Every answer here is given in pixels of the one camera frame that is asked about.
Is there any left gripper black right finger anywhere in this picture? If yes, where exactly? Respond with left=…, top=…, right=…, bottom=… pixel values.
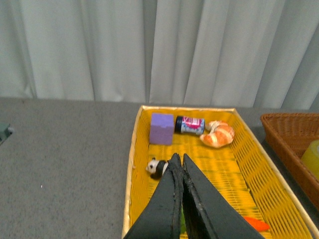
left=182, top=154, right=263, bottom=239

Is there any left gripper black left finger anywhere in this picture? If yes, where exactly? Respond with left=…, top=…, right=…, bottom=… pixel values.
left=124, top=153, right=183, bottom=239

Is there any yellow tape roll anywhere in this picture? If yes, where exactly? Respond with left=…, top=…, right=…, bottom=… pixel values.
left=301, top=140, right=319, bottom=179

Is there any yellow woven basket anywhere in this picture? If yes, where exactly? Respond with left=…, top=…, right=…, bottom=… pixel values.
left=122, top=106, right=319, bottom=239

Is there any brown wicker basket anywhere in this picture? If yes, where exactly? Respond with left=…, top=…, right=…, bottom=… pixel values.
left=260, top=113, right=319, bottom=209

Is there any toy orange carrot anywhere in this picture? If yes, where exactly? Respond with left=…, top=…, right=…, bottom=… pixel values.
left=180, top=207, right=271, bottom=235

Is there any toy panda figure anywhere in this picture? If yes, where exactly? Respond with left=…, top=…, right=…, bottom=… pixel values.
left=146, top=157, right=168, bottom=180

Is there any toy croissant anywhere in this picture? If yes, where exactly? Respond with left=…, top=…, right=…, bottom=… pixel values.
left=199, top=120, right=235, bottom=148

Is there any small jar with pink label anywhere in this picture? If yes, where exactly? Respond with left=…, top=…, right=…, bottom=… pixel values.
left=174, top=116, right=205, bottom=135

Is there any purple foam cube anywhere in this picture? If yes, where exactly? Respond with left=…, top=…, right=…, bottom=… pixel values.
left=149, top=113, right=174, bottom=145

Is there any white curtain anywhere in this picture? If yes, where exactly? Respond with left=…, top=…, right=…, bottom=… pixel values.
left=0, top=0, right=319, bottom=111

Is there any grey metal object at edge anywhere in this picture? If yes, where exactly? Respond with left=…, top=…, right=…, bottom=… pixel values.
left=0, top=123, right=14, bottom=145

